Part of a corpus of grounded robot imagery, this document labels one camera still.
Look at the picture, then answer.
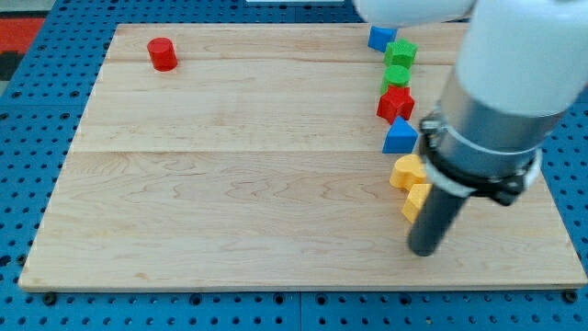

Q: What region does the yellow heart block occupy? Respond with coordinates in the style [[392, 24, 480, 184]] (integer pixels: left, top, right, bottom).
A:
[[390, 154, 427, 191]]

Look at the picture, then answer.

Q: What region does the green cylinder block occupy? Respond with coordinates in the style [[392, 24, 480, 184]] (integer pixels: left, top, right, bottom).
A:
[[380, 65, 411, 95]]

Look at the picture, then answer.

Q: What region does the blue cube block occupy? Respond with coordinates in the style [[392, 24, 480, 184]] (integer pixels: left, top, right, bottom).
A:
[[367, 26, 397, 52]]

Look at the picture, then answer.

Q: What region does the red cylinder block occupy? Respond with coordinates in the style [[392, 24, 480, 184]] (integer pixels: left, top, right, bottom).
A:
[[147, 38, 178, 72]]

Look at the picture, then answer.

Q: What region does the blue triangle block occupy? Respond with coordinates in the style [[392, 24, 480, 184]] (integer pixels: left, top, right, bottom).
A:
[[382, 117, 419, 154]]

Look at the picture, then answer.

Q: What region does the green star block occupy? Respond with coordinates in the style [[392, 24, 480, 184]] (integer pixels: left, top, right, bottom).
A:
[[383, 39, 418, 69]]

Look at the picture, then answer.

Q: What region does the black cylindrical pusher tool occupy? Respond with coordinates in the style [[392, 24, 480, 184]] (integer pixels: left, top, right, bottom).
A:
[[407, 185, 468, 257]]

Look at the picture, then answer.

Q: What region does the yellow hexagon block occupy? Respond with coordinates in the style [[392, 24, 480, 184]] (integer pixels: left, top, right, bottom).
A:
[[401, 183, 433, 223]]

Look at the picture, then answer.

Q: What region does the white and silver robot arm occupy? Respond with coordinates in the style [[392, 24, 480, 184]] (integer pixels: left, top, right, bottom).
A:
[[355, 0, 587, 205]]

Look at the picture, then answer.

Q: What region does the light wooden board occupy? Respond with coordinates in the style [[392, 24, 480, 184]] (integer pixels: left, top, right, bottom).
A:
[[18, 24, 587, 292]]

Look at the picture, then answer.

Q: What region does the red star block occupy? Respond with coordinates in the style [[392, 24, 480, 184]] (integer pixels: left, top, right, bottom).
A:
[[376, 85, 415, 124]]

